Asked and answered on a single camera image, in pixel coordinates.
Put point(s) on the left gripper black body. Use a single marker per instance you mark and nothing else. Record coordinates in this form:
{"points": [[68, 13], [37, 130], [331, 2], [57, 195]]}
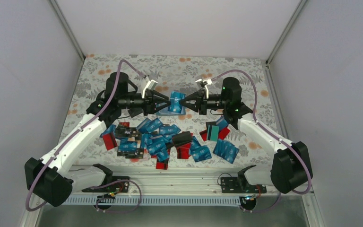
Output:
{"points": [[147, 106]]}

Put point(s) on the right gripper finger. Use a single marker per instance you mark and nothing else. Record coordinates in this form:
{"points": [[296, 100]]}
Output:
{"points": [[192, 106], [194, 97]]}

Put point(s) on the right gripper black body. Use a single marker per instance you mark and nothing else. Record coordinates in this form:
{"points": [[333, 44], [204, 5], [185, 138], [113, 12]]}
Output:
{"points": [[203, 107]]}

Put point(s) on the blue UP card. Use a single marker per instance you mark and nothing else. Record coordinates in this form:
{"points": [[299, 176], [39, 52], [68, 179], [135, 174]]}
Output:
{"points": [[175, 98]]}

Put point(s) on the blue leather card holder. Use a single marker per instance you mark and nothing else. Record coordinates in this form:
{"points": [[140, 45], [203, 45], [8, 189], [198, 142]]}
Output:
{"points": [[174, 109]]}

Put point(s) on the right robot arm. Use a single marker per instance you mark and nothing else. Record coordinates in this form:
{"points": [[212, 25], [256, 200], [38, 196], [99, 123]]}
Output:
{"points": [[291, 165]]}

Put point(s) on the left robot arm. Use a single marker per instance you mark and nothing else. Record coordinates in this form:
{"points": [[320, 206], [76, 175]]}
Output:
{"points": [[99, 116]]}

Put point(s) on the teal black stripe card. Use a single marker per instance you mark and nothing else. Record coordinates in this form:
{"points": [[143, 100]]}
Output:
{"points": [[212, 132]]}

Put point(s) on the black visa card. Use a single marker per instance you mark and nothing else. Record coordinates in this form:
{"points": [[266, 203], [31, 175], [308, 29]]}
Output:
{"points": [[122, 132]]}

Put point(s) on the red card right side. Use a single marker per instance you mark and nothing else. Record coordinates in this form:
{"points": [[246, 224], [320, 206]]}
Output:
{"points": [[223, 133]]}

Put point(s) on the red card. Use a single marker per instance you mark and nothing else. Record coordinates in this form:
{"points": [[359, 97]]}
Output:
{"points": [[223, 133], [110, 141], [162, 165]]}

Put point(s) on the blue card far left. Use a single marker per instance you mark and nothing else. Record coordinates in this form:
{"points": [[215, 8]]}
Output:
{"points": [[110, 130]]}

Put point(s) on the red card left side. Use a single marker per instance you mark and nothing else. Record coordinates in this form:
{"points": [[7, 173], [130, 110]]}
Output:
{"points": [[110, 141]]}

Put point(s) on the blue cards right stack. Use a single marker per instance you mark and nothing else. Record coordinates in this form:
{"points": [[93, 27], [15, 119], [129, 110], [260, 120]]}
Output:
{"points": [[226, 150]]}

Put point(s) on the red card front centre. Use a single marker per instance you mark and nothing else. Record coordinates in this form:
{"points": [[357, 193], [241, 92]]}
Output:
{"points": [[162, 165]]}

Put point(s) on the floral patterned table mat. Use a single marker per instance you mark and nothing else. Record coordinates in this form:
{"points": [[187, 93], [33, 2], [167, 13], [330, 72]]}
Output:
{"points": [[175, 73]]}

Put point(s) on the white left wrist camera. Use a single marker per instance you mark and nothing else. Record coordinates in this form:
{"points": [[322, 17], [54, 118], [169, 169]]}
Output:
{"points": [[150, 85]]}

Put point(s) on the aluminium rail frame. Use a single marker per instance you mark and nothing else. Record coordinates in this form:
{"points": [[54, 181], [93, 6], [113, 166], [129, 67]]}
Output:
{"points": [[172, 186]]}

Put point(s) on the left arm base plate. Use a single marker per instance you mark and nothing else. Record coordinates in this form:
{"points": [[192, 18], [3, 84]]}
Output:
{"points": [[109, 187]]}

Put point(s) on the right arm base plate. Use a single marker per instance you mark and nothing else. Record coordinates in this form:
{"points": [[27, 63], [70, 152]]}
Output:
{"points": [[237, 185]]}

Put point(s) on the grey perforated cable duct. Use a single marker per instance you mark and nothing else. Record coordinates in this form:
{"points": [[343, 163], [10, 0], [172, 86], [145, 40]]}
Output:
{"points": [[128, 200]]}

